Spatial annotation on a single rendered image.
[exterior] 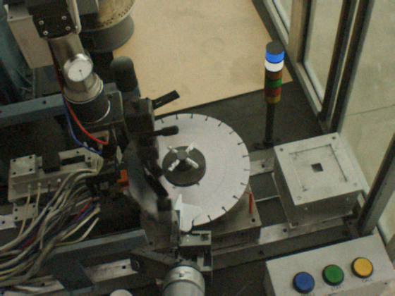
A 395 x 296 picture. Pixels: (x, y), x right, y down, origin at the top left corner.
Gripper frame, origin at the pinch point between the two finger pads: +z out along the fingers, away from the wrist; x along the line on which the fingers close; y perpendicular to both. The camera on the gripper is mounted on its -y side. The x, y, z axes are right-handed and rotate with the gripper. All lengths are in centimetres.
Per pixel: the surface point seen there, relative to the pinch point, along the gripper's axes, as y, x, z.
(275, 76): 24.4, 25.8, 25.1
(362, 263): 40.7, -12.2, -0.6
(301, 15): 36, 36, 55
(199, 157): 4.5, 7.5, 19.2
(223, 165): 10.4, 5.4, 17.9
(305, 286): 27.2, -14.8, -4.5
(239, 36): 18, 26, 84
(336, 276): 34.5, -13.8, -2.9
